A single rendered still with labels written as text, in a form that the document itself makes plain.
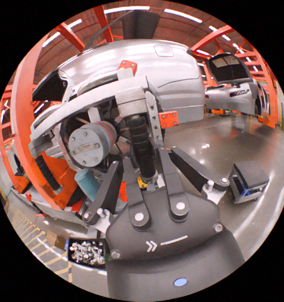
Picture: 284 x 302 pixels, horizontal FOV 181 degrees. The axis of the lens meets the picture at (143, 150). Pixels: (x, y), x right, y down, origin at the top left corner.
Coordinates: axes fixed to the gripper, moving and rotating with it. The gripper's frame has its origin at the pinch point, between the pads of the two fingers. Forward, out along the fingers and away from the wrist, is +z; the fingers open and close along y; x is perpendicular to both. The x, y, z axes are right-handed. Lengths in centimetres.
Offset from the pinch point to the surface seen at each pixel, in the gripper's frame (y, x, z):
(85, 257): -29.0, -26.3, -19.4
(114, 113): -17, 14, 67
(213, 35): 275, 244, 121
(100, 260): -22.5, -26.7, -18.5
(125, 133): -13, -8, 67
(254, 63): 575, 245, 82
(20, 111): -60, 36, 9
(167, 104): 29, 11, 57
